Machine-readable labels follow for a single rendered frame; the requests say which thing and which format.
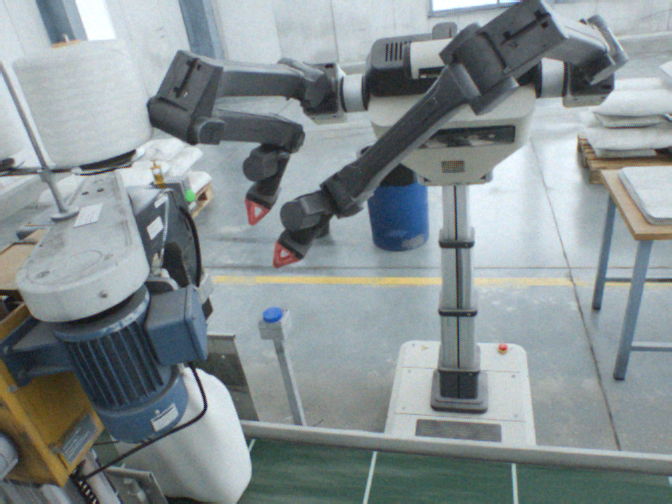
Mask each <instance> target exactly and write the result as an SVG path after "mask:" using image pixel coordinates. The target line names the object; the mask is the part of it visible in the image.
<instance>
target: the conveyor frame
mask: <svg viewBox="0 0 672 504"><path fill-rule="evenodd" d="M239 422H240V425H241V429H242V432H243V436H244V438H245V439H255V440H265V441H275V442H285V443H296V444H305V445H316V446H326V447H336V448H347V449H356V450H367V451H377V452H387V453H397V454H407V455H417V456H428V457H437V458H448V459H457V460H468V461H473V460H478V461H487V462H498V463H508V464H517V465H527V466H530V465H537V466H547V467H557V468H566V469H576V470H579V469H585V470H595V471H605V472H615V473H625V474H628V473H635V474H644V475H654V476H663V477H672V455H668V454H664V455H657V454H646V453H636V452H625V451H614V450H609V451H603V450H593V449H582V448H571V447H560V446H559V447H549V446H538V445H527V444H517V443H506V444H505V443H494V442H483V441H472V440H461V439H449V438H439V437H432V438H427V437H416V436H404V435H393V434H382V433H370V432H360V431H348V430H336V429H325V428H314V427H302V426H291V425H280V423H268V422H257V421H245V420H239Z"/></svg>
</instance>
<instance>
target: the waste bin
mask: <svg viewBox="0 0 672 504"><path fill-rule="evenodd" d="M376 141H377V139H376V140H373V141H369V142H367V143H365V145H363V146H362V147H360V148H359V149H358V151H357V153H356V157H357V158H358V157H360V156H361V155H362V154H363V153H364V152H365V151H366V150H367V149H368V148H371V147H372V146H373V145H374V144H375V142H376ZM373 193H374V195H373V196H372V197H370V198H369V199H367V200H366V202H367V209H369V216H370V223H371V230H372V238H373V242H374V244H375V245H376V246H378V247H379V248H381V249H385V251H391V252H404V251H410V249H414V248H417V247H419V246H421V245H423V244H424V243H425V242H426V241H427V240H428V238H429V214H428V186H425V185H421V184H420V183H419V182H418V179H417V172H415V171H413V170H412V169H410V168H408V167H406V166H405V165H403V164H400V163H399V164H398V165H397V166H395V167H394V168H393V169H392V170H391V171H390V172H389V173H388V174H387V175H386V177H385V178H383V179H382V181H381V182H380V184H379V186H378V187H377V188H376V189H375V190H374V191H373Z"/></svg>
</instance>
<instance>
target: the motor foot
mask: <svg viewBox="0 0 672 504"><path fill-rule="evenodd" d="M0 357H1V359H2V360H3V362H4V363H5V365H6V366H7V369H8V371H9V372H10V374H11V375H12V377H13V379H14V380H15V382H16V383H17V384H18V385H19V386H23V387H24V386H27V385H28V384H29V382H30V381H31V380H32V379H33V378H34V377H36V376H41V375H46V374H52V373H57V372H59V373H62V372H69V371H73V369H72V367H71V366H70V364H69V362H68V361H67V359H66V357H65V355H64V353H63V351H62V349H61V348H60V346H59V343H58V341H57V339H56V337H55V334H54V332H53V330H52V328H51V321H44V320H40V319H38V318H36V317H34V316H33V315H32V314H31V315H30V316H29V317H28V318H27V319H25V320H24V321H23V322H22V323H21V324H19V325H18V326H17V327H16V328H15V329H13V330H12V331H11V332H10V333H9V334H7V335H6V337H5V338H4V339H3V340H2V341H0Z"/></svg>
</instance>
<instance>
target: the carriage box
mask: <svg viewBox="0 0 672 504"><path fill-rule="evenodd" d="M38 241H39V240H30V241H11V242H10V244H8V245H7V246H5V247H4V248H2V249H1V250H0V297H1V299H2V300H3V302H4V304H5V305H6V306H7V308H8V310H9V312H10V315H9V316H7V317H6V318H5V319H4V320H2V321H1V322H0V341H2V340H3V339H4V338H5V337H6V335H7V334H9V333H10V332H11V331H12V330H13V329H15V328H16V327H17V326H18V325H19V324H21V323H22V322H23V321H24V320H25V319H27V318H28V317H29V316H30V315H31V312H30V310H29V308H27V307H26V305H25V302H24V300H23V298H22V296H21V295H20V293H19V291H18V289H17V287H16V285H15V276H16V273H17V272H18V270H19V269H20V267H21V266H22V264H23V263H24V262H25V260H26V259H27V258H28V256H29V255H30V252H31V251H32V250H33V248H34V247H35V246H36V244H37V243H38ZM90 404H91V401H89V399H88V397H87V396H86V394H85V392H84V391H83V388H82V386H81V384H80V382H79V380H78V378H77V377H76V375H75V373H74V371H69V372H62V373H59V372H57V373H52V374H46V375H41V376H36V377H34V378H33V379H32V380H31V381H30V382H29V384H28V385H27V386H24V387H23V386H19V385H18V384H17V383H16V382H15V380H14V379H13V377H12V375H11V374H10V372H9V371H8V369H7V366H6V365H5V363H4V362H3V360H2V359H1V357H0V432H1V433H2V434H4V435H5V436H6V437H7V438H8V439H9V440H11V441H12V442H13V445H14V446H15V448H16V450H17V452H18V458H17V459H18V462H17V463H16V465H15V466H14V467H13V468H12V469H11V470H10V471H9V472H8V474H7V475H6V476H5V477H7V478H13V479H20V480H26V481H29V482H33V483H40V484H47V485H54V486H57V487H59V488H60V487H61V488H62V487H64V485H65V484H66V483H67V481H68V480H69V475H70V474H71V473H72V471H73V470H74V469H75V468H76V466H77V465H78V462H79V461H80V460H81V458H82V457H83V456H84V454H85V453H86V452H87V450H88V449H89V448H90V446H91V445H92V444H93V443H94V441H95V440H96V439H97V437H98V436H99V435H100V433H101V432H102V431H103V429H104V426H103V424H102V422H101V421H100V419H99V417H98V415H97V413H96V411H95V409H94V407H91V405H90ZM88 412H90V414H91V416H92V419H93V420H94V422H95V424H96V426H97V428H98V429H97V431H96V432H95V433H94V435H93V436H92V437H91V439H90V440H89V441H88V443H87V444H86V445H85V447H84V448H83V449H82V450H81V452H80V453H79V454H78V456H77V457H76V458H75V460H74V461H73V462H72V464H71V465H69V464H68V462H67V461H66V459H65V458H64V456H63V454H62V453H61V451H60V450H59V449H60V448H61V446H62V445H63V444H64V443H65V441H66V440H67V439H68V438H69V437H70V435H71V433H72V432H73V431H74V429H75V428H76V427H77V426H78V424H79V423H80V422H81V421H82V419H83V418H84V417H85V416H86V414H87V413H88Z"/></svg>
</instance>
